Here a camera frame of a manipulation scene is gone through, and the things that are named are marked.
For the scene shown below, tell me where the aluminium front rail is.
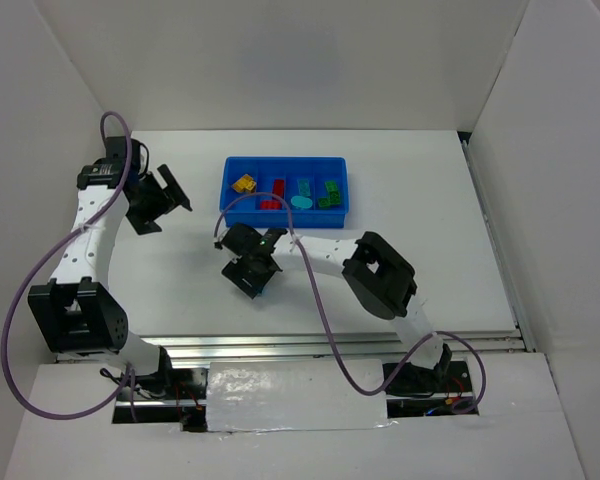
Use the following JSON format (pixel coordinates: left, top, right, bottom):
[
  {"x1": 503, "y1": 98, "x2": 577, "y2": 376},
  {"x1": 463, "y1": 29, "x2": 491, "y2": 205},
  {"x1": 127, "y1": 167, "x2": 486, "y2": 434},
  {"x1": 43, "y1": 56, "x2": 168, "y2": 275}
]
[{"x1": 57, "y1": 333, "x2": 534, "y2": 364}]

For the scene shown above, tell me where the yellow lego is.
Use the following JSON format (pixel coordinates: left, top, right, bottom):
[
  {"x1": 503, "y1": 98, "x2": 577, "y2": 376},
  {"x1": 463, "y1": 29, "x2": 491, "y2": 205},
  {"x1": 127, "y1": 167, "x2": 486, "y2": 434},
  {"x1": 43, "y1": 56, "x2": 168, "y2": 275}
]
[{"x1": 231, "y1": 174, "x2": 257, "y2": 194}]

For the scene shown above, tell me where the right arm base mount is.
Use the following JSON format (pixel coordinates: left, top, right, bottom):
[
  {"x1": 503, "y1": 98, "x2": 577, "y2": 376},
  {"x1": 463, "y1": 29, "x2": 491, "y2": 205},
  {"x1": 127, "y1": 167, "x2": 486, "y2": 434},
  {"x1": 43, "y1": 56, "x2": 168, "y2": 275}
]
[{"x1": 385, "y1": 360, "x2": 474, "y2": 419}]

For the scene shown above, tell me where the red tall lego brick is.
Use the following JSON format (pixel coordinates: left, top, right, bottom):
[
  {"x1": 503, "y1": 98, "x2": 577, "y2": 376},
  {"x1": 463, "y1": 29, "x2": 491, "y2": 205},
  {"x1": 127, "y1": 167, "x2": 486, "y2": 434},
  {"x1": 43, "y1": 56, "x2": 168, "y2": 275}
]
[{"x1": 259, "y1": 200, "x2": 281, "y2": 210}]

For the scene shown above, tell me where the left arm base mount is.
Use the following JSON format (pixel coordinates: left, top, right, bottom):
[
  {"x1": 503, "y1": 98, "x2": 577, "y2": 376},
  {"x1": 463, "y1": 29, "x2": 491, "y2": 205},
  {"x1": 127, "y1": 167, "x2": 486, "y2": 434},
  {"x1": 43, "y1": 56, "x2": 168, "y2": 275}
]
[{"x1": 112, "y1": 367, "x2": 209, "y2": 433}]

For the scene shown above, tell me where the teal long lego brick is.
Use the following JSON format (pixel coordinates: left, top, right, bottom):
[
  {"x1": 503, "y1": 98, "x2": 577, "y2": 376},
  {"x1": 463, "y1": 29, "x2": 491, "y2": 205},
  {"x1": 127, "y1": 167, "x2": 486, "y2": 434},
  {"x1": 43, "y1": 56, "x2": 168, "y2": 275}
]
[{"x1": 297, "y1": 178, "x2": 311, "y2": 198}]

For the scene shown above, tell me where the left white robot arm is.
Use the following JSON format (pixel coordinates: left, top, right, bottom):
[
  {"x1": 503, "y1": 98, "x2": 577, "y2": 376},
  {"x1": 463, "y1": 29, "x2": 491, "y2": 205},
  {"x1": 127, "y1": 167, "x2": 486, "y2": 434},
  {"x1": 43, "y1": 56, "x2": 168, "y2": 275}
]
[{"x1": 27, "y1": 136, "x2": 191, "y2": 395}]

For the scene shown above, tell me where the green lego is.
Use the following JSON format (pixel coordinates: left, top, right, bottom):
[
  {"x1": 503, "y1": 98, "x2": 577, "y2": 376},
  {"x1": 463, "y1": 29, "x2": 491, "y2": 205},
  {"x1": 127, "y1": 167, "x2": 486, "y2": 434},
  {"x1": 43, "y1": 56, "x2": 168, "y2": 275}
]
[{"x1": 328, "y1": 190, "x2": 342, "y2": 206}]

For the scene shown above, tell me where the white foil covered panel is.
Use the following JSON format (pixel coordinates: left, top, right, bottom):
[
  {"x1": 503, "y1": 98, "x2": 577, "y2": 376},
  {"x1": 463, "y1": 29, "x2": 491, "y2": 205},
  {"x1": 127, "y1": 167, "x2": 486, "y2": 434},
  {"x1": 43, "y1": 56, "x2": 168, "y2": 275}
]
[{"x1": 206, "y1": 359, "x2": 389, "y2": 433}]

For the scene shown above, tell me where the blue divided plastic bin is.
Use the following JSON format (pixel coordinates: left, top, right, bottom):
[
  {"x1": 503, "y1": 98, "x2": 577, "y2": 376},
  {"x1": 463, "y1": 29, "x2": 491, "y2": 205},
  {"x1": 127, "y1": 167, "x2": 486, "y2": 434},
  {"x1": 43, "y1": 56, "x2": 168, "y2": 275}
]
[{"x1": 219, "y1": 156, "x2": 349, "y2": 229}]

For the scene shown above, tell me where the teal rounded lego brick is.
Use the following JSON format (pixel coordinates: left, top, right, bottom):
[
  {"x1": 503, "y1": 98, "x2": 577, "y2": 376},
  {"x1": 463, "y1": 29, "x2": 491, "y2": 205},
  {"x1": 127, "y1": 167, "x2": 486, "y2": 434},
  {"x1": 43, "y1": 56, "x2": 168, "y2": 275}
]
[{"x1": 291, "y1": 195, "x2": 313, "y2": 210}]

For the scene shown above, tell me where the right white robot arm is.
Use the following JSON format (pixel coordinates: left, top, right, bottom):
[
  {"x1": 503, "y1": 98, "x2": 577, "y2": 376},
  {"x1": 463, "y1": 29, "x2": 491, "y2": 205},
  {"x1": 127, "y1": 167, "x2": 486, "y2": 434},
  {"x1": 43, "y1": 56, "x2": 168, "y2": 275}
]
[{"x1": 214, "y1": 223, "x2": 451, "y2": 385}]

